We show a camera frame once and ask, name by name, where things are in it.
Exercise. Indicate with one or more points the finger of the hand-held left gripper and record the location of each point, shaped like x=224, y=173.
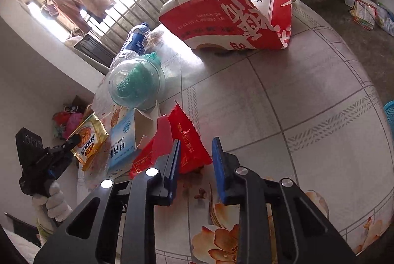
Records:
x=61, y=164
x=66, y=145

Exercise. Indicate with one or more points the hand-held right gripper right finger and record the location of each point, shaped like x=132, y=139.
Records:
x=218, y=165

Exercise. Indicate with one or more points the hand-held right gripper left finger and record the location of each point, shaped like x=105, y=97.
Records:
x=174, y=159

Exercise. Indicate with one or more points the red snack packet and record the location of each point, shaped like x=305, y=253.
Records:
x=189, y=137

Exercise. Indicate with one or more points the red torn wrapper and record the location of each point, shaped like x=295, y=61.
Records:
x=161, y=136

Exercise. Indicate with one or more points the yellow snack packet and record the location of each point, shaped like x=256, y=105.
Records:
x=92, y=137

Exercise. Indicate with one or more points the red and white paper bag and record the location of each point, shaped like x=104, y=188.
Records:
x=246, y=14

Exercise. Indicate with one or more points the person's left forearm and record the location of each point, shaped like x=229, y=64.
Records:
x=46, y=228

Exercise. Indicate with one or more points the person's left hand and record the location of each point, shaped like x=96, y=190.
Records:
x=57, y=204

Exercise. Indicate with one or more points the red and pink plastic bags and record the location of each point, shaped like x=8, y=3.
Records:
x=69, y=124

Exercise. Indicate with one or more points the white and blue medicine box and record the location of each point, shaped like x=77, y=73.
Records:
x=124, y=144

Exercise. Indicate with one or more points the clear cup with green wrapper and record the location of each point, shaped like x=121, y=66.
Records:
x=135, y=82

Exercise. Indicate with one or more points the floral plastic tablecloth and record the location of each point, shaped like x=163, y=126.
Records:
x=292, y=116

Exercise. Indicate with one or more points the white fleece cloth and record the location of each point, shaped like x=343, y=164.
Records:
x=15, y=250

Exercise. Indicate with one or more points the black slatted crate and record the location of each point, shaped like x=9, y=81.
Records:
x=92, y=48

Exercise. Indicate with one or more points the clear plastic water bottle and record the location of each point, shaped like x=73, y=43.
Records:
x=135, y=40

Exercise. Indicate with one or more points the pink hanging garment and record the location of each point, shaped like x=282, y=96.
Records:
x=67, y=7

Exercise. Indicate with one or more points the teal plastic basket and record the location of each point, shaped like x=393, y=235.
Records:
x=389, y=121

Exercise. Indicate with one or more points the stack of colourful booklets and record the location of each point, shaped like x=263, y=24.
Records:
x=364, y=13

